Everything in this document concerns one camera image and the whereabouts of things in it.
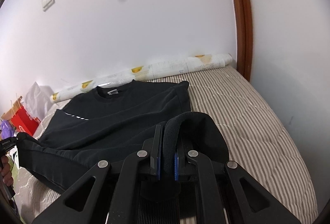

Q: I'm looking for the brown wooden door frame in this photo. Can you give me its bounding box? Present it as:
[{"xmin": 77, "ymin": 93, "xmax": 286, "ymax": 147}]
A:
[{"xmin": 233, "ymin": 0, "xmax": 253, "ymax": 81}]

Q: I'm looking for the green bed sheet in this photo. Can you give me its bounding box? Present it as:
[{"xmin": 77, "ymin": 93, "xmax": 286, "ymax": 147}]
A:
[{"xmin": 7, "ymin": 147, "xmax": 20, "ymax": 177}]

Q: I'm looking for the black sweatshirt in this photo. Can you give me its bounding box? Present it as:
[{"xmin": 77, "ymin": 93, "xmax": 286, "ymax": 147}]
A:
[{"xmin": 15, "ymin": 79, "xmax": 231, "ymax": 224}]

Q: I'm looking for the red paper shopping bag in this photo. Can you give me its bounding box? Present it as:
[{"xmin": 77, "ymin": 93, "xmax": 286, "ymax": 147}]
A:
[{"xmin": 1, "ymin": 96, "xmax": 40, "ymax": 136}]

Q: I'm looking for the white wall switch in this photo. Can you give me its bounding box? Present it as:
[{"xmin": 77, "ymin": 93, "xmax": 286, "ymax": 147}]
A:
[{"xmin": 41, "ymin": 0, "xmax": 55, "ymax": 12}]

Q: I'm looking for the purple plastic bag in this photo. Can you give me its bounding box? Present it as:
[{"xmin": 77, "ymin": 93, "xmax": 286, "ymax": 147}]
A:
[{"xmin": 1, "ymin": 120, "xmax": 15, "ymax": 140}]

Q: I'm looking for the person's left hand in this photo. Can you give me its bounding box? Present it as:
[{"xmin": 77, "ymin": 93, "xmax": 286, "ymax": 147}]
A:
[{"xmin": 1, "ymin": 156, "xmax": 13, "ymax": 187}]

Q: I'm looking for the white plastic shopping bag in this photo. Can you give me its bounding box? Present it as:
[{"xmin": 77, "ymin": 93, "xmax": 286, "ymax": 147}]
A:
[{"xmin": 21, "ymin": 82, "xmax": 53, "ymax": 123}]

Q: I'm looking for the white rolled paper with lemons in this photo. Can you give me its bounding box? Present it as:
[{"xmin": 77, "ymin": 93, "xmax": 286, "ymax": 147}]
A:
[{"xmin": 50, "ymin": 54, "xmax": 233, "ymax": 103}]

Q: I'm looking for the striped quilted mattress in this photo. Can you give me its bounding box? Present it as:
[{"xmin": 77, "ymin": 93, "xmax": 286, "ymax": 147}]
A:
[{"xmin": 12, "ymin": 66, "xmax": 319, "ymax": 224}]

